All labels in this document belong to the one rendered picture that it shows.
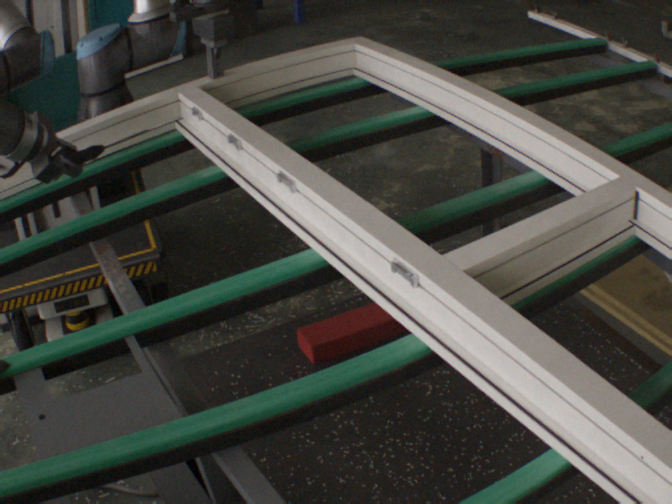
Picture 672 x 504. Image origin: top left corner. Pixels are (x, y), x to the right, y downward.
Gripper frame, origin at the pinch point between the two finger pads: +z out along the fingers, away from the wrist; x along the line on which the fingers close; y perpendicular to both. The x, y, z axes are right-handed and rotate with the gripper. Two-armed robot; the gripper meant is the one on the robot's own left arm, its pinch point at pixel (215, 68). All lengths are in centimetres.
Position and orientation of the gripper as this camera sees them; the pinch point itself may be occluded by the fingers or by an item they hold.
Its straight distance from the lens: 171.8
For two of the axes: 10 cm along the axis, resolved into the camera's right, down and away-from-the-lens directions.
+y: 8.6, -3.1, 4.1
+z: 0.7, 8.6, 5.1
